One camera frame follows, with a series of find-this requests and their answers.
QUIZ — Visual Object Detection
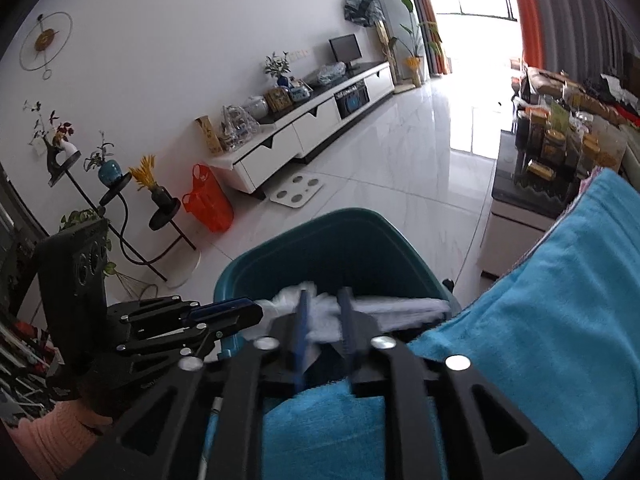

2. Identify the black monitor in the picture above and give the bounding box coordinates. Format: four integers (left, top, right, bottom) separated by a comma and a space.
328, 34, 363, 72

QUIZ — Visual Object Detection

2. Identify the tall green leafy plant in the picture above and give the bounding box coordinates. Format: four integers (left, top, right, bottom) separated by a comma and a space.
387, 0, 446, 61

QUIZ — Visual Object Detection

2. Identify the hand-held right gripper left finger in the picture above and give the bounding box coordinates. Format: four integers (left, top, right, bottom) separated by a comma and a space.
62, 290, 313, 480

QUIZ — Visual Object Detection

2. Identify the white ceramic jar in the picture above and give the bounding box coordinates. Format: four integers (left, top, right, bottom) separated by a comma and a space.
243, 95, 271, 121

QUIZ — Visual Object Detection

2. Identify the white grey coffee table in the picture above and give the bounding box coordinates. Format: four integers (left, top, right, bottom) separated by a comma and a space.
477, 132, 576, 281

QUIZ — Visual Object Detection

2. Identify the white black TV cabinet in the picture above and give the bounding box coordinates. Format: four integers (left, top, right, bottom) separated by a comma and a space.
207, 60, 396, 193

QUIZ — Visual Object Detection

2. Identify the round wire wall clock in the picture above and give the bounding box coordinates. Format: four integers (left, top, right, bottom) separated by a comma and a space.
19, 11, 74, 81

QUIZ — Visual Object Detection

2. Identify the clear plastic bag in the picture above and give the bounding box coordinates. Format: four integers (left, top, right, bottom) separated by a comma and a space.
317, 61, 347, 86

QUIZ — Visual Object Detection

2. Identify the metal wire rack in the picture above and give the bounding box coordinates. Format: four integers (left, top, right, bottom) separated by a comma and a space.
0, 310, 58, 416

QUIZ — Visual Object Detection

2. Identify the teal trash bin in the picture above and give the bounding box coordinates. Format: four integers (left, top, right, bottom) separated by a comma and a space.
212, 208, 461, 361

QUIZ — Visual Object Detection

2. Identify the white body scale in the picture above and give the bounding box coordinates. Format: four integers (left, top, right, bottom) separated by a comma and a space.
270, 175, 325, 207

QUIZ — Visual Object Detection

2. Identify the green pothos plant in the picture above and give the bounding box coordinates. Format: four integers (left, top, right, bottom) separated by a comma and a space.
60, 208, 131, 291

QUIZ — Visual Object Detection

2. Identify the grey cabinet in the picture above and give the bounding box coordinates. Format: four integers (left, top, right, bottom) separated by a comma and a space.
0, 165, 51, 311

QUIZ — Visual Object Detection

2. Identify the clear boxed ship model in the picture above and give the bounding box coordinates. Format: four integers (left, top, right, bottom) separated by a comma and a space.
220, 105, 261, 153

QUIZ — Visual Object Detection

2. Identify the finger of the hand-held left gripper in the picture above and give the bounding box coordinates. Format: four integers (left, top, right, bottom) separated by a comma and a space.
119, 296, 253, 328
114, 305, 265, 362

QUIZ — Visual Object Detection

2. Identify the small plant blue vase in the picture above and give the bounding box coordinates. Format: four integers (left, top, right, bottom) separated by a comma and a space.
264, 51, 292, 88

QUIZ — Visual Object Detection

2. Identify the orange plastic bag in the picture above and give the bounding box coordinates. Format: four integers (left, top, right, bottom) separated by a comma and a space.
181, 163, 235, 233

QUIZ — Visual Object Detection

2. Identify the person's left hand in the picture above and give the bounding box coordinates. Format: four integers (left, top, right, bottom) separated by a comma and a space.
47, 352, 151, 428

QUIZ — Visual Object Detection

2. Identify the plant in teal vase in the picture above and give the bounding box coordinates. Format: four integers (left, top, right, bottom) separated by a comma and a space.
84, 131, 123, 187

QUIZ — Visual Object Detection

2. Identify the white tissue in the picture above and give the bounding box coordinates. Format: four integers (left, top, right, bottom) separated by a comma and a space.
257, 282, 451, 346

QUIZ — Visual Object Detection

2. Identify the gold patterned box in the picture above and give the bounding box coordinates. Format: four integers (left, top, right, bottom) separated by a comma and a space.
265, 87, 293, 113

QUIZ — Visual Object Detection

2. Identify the group of jars and boxes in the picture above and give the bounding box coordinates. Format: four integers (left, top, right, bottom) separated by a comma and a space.
515, 95, 601, 191

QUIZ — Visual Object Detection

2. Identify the yellow gift box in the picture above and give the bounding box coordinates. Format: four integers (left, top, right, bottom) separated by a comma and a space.
195, 116, 224, 156

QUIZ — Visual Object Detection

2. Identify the patterned blue bundle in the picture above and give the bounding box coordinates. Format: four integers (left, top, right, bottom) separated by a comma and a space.
343, 0, 383, 26

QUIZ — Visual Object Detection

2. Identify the orange grey curtain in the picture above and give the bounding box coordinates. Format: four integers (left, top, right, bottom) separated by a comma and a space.
505, 0, 640, 91
400, 0, 451, 78

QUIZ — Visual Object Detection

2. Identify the person's left forearm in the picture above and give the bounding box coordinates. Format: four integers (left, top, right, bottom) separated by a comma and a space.
5, 400, 108, 480

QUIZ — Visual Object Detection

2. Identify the blue fleece blanket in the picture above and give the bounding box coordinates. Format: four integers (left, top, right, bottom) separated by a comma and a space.
260, 167, 640, 480

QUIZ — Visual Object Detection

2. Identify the red leaf plant white vase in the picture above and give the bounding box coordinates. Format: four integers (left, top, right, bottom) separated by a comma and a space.
22, 100, 81, 161

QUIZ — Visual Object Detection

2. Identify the black metal plant stand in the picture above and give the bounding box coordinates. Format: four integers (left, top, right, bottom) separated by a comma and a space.
47, 150, 201, 281

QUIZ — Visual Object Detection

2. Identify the yellow wheat in dark vase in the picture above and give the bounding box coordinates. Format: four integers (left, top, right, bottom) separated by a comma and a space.
129, 155, 173, 208

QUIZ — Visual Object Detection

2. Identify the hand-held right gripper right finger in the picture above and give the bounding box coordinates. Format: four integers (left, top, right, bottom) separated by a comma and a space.
336, 287, 586, 480

